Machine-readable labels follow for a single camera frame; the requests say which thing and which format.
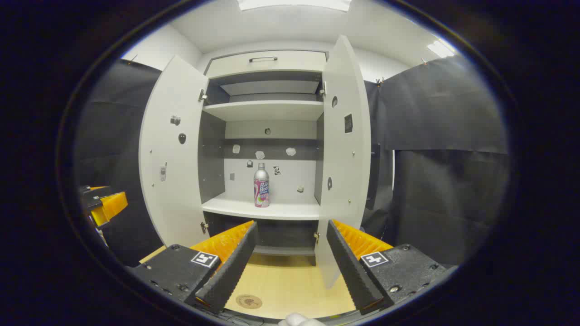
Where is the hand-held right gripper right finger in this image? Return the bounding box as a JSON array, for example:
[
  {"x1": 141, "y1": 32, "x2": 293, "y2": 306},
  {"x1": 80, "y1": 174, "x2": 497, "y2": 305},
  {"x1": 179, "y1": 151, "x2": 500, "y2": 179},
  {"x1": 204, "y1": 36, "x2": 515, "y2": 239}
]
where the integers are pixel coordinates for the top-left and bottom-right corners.
[{"x1": 326, "y1": 220, "x2": 449, "y2": 316}]

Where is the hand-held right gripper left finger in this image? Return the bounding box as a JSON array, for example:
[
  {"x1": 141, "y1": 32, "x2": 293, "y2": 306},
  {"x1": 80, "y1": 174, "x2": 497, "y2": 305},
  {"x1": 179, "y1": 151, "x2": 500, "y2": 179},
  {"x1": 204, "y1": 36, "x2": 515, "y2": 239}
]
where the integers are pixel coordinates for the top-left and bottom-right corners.
[{"x1": 129, "y1": 221, "x2": 259, "y2": 315}]

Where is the round cork coaster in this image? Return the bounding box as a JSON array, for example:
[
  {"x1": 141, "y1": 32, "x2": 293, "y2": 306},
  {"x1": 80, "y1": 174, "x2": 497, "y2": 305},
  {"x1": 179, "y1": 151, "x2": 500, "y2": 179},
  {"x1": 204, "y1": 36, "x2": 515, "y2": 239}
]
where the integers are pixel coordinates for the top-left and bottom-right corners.
[{"x1": 236, "y1": 294, "x2": 263, "y2": 310}]

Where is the white cabinet door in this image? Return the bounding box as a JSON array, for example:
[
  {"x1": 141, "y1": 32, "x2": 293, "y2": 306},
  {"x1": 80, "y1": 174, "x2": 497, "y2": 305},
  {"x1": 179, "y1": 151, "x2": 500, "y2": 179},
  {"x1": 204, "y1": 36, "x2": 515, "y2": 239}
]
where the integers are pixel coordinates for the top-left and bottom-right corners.
[
  {"x1": 315, "y1": 35, "x2": 372, "y2": 289},
  {"x1": 138, "y1": 55, "x2": 210, "y2": 249}
]

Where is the silver bottle pink label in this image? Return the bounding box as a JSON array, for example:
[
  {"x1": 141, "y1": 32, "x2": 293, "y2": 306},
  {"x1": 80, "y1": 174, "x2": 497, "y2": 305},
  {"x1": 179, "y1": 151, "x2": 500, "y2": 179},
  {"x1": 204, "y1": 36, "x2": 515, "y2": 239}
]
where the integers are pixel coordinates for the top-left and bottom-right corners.
[{"x1": 253, "y1": 163, "x2": 271, "y2": 208}]

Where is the white cabinet shelf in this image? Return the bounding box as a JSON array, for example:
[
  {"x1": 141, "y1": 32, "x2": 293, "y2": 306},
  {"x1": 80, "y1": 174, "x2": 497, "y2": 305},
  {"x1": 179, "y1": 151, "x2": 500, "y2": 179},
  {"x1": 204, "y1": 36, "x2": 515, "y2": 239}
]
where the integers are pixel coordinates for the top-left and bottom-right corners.
[
  {"x1": 203, "y1": 100, "x2": 324, "y2": 122},
  {"x1": 202, "y1": 192, "x2": 321, "y2": 221}
]

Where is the white cabinet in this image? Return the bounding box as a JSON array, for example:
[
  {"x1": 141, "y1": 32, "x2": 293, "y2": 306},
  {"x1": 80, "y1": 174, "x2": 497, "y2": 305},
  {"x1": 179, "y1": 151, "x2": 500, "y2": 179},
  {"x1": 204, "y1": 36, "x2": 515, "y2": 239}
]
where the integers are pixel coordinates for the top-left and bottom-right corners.
[{"x1": 198, "y1": 50, "x2": 328, "y2": 268}]

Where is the white cabinet drawer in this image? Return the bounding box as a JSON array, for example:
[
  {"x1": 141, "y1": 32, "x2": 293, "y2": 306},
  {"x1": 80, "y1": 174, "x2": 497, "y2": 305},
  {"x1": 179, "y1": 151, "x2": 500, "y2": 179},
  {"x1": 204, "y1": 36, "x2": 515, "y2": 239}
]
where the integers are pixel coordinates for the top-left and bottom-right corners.
[{"x1": 205, "y1": 51, "x2": 328, "y2": 80}]

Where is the black backdrop cloth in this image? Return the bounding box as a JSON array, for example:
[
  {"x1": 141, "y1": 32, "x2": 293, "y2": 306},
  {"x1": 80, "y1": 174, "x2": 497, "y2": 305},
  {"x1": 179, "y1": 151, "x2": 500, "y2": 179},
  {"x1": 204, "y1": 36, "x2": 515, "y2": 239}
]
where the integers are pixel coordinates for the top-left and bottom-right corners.
[{"x1": 75, "y1": 54, "x2": 510, "y2": 268}]

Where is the ceiling light panel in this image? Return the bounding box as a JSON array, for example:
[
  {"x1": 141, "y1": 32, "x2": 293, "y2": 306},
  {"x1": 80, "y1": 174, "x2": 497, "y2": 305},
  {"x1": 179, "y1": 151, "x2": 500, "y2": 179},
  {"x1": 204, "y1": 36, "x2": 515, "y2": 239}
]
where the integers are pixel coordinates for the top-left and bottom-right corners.
[
  {"x1": 426, "y1": 40, "x2": 456, "y2": 58},
  {"x1": 238, "y1": 0, "x2": 352, "y2": 12}
]

